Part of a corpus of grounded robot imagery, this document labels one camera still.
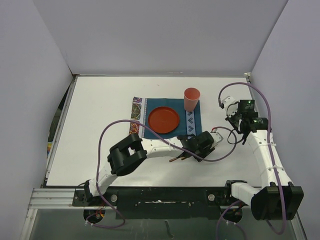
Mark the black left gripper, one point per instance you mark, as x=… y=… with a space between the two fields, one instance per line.
x=207 y=149

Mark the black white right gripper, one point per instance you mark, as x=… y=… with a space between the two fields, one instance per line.
x=230 y=119

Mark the blue patterned placemat cloth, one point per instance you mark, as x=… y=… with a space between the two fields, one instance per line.
x=190 y=122

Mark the red round plate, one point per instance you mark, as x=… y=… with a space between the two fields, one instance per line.
x=163 y=120

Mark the pink plastic cup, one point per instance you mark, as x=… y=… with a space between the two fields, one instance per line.
x=191 y=98

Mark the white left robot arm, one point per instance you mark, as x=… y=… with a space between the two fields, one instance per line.
x=128 y=154

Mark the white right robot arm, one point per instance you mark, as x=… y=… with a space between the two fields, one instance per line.
x=278 y=198

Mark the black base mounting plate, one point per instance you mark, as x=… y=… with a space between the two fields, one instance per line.
x=160 y=212

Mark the aluminium front rail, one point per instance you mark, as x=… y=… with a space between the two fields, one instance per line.
x=67 y=198

